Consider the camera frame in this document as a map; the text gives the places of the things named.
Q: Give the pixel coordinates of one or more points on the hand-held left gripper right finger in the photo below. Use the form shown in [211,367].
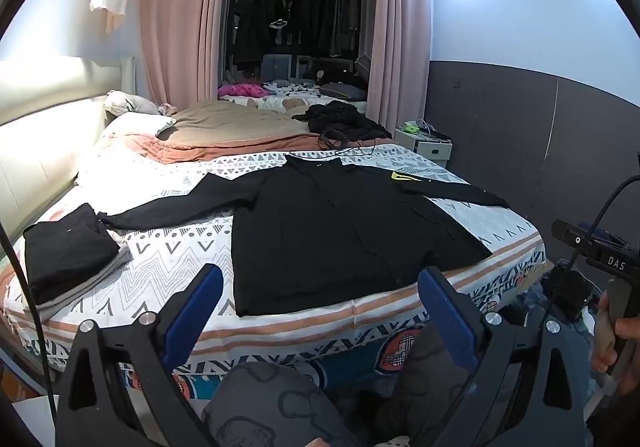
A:
[445,308]

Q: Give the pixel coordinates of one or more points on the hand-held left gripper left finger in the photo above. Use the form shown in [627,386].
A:
[196,307]

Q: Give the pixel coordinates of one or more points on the black jacket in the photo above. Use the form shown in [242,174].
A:
[325,237]

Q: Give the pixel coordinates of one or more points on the pile of black clothes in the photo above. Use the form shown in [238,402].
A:
[345,119]

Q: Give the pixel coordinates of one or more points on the white clothes hanger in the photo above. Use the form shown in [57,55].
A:
[280,22]

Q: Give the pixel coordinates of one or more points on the row of hanging dark clothes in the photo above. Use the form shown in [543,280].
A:
[260,12]

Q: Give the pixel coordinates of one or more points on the person's right hand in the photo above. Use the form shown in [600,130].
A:
[602,337]

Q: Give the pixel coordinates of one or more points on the dark bag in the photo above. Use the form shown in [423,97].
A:
[575,297]

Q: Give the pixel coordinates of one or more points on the printed blanket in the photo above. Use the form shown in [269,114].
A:
[170,252]

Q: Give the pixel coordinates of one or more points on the person's right leg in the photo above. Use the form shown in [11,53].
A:
[430,387]

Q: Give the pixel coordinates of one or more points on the person's leg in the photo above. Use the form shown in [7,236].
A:
[260,407]
[430,387]

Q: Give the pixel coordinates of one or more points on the grey folded garment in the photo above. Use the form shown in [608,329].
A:
[109,269]

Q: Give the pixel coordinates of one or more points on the person's left leg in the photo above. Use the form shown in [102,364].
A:
[260,407]

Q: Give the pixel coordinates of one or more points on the black folded garment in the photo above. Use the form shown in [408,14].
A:
[65,247]

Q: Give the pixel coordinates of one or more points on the white nightstand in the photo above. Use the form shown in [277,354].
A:
[430,149]

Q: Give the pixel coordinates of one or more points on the green item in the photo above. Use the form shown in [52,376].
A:
[411,128]

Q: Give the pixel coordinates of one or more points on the brown quilt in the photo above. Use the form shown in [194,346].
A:
[235,122]

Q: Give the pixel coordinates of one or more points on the crumpled white pillow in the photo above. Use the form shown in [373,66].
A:
[135,102]

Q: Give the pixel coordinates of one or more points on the pink cloth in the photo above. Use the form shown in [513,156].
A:
[240,90]

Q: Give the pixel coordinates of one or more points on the white padded headboard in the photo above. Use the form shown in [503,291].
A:
[40,137]

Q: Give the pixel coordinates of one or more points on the grey pillow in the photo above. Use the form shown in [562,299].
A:
[345,91]

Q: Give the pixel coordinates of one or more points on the pink curtain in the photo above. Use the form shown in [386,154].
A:
[175,27]
[400,52]

